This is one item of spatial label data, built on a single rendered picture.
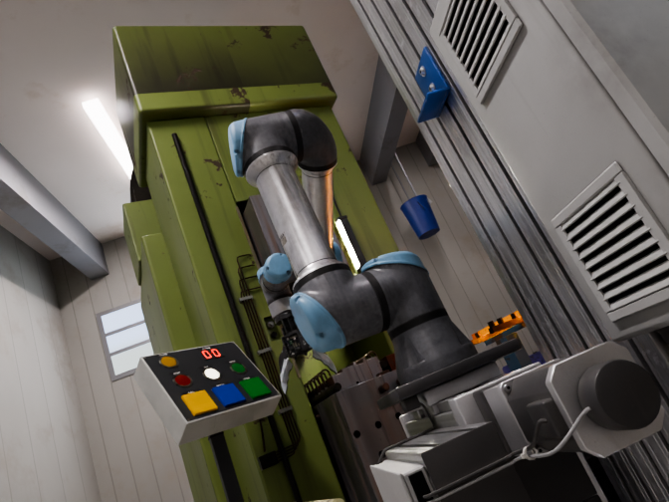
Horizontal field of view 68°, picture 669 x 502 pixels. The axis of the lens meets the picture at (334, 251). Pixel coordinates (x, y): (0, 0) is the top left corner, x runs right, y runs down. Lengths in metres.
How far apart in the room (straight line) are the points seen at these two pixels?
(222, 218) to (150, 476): 3.95
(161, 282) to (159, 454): 3.43
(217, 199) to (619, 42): 1.85
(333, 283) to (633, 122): 0.55
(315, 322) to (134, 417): 5.01
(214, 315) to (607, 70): 1.67
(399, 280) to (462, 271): 5.22
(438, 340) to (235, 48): 2.11
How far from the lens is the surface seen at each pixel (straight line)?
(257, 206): 2.04
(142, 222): 2.90
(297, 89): 2.63
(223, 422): 1.52
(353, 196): 2.40
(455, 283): 6.04
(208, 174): 2.26
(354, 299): 0.87
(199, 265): 2.04
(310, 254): 0.92
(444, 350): 0.88
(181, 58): 2.61
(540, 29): 0.57
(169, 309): 2.43
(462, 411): 0.71
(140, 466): 5.76
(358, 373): 1.89
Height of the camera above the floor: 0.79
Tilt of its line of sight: 19 degrees up
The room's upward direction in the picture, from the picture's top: 23 degrees counter-clockwise
